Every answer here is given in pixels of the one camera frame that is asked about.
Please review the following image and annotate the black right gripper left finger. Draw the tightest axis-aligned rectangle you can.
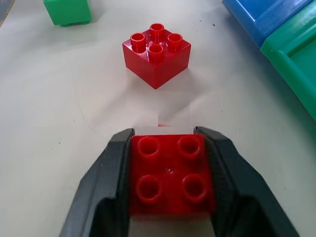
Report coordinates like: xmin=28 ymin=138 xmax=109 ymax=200
xmin=59 ymin=128 xmax=136 ymax=237

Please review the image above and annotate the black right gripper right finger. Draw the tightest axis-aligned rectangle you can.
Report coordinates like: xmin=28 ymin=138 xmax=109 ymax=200
xmin=195 ymin=126 xmax=301 ymax=237

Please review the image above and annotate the red toy building block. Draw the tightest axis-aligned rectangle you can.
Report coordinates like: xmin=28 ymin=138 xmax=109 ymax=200
xmin=128 ymin=133 xmax=218 ymax=222
xmin=122 ymin=23 xmax=192 ymax=90

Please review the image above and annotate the green plastic bin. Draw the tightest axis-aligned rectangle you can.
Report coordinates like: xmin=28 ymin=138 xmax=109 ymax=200
xmin=260 ymin=5 xmax=316 ymax=117

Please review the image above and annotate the blue plastic bin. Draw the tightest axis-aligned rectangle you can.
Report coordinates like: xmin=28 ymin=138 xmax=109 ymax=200
xmin=222 ymin=0 xmax=316 ymax=49

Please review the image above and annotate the green toy building block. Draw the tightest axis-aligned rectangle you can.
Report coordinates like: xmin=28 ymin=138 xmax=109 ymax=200
xmin=43 ymin=0 xmax=93 ymax=27

